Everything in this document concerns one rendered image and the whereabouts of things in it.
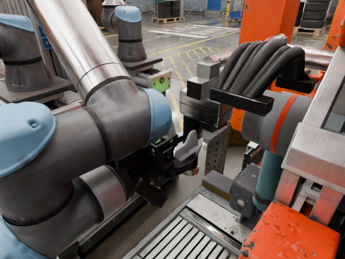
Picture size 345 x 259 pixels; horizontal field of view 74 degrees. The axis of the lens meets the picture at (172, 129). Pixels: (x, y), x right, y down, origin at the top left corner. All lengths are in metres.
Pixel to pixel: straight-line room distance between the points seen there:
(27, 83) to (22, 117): 0.67
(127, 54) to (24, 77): 0.47
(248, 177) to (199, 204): 0.40
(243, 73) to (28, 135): 0.28
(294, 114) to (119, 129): 0.35
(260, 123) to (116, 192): 0.33
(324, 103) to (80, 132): 0.26
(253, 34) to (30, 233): 0.94
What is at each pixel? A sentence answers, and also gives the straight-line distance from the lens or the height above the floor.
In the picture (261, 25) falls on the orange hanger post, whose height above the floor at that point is 1.00.
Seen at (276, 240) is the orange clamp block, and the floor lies 0.89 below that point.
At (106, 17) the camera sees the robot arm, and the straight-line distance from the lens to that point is 1.30.
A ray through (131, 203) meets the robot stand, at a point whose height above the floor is 0.13.
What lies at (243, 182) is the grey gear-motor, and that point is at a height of 0.40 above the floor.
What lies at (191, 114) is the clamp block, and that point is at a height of 0.91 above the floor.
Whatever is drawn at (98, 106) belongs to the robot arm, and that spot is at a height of 0.99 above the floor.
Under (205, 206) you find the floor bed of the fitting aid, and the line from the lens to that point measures 1.37.
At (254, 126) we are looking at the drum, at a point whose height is 0.85.
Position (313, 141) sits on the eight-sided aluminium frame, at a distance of 0.28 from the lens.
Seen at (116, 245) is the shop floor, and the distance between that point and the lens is 1.34.
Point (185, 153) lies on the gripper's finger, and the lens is 0.44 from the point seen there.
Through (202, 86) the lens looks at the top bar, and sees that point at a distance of 0.38.
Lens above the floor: 1.11
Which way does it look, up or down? 31 degrees down
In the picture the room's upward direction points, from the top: straight up
